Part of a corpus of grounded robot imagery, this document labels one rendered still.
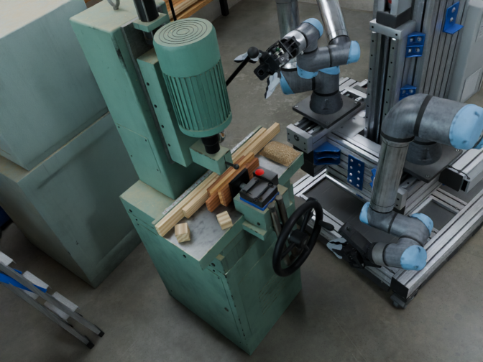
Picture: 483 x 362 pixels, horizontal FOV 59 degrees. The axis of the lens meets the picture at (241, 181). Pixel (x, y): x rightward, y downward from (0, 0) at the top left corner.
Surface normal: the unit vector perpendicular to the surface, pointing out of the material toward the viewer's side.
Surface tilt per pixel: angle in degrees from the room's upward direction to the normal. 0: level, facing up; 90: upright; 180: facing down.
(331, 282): 0
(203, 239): 0
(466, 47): 90
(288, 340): 0
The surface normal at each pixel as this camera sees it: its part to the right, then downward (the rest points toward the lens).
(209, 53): 0.72, 0.41
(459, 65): -0.76, 0.53
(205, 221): -0.15, -0.70
